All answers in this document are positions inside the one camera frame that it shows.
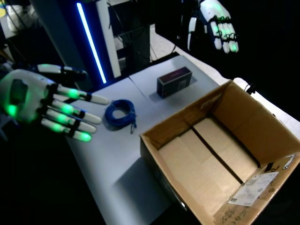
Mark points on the dark product box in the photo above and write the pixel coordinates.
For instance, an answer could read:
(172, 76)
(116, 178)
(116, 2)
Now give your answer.
(174, 82)

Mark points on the brown cardboard box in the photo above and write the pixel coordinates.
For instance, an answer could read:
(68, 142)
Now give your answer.
(206, 168)

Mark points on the blue-white light strip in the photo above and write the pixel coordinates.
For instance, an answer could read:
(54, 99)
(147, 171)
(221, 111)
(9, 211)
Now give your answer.
(90, 42)

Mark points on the black table clamp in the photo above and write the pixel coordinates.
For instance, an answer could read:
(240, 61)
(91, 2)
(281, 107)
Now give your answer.
(250, 87)

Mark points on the white stand column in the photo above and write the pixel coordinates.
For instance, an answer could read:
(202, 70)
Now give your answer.
(58, 35)

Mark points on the black metal frame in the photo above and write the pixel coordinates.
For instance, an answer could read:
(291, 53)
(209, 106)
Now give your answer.
(140, 28)

